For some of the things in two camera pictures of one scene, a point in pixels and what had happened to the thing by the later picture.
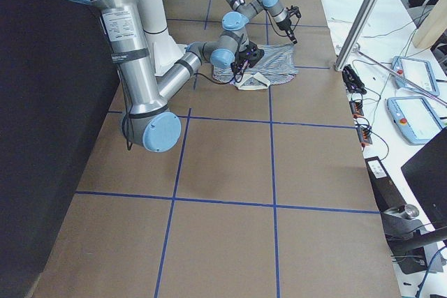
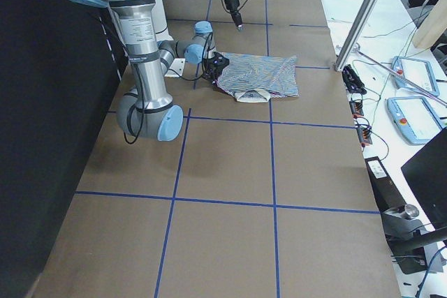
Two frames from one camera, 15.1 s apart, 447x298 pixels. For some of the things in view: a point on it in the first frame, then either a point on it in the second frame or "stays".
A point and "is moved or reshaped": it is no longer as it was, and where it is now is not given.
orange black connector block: [355, 107] stays
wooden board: [434, 25] stays
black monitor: [427, 173] stays
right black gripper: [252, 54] -> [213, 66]
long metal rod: [401, 77] stays
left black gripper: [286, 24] -> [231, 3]
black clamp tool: [353, 82] stays
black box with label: [385, 194] stays
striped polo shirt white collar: [279, 65] is moved or reshaped
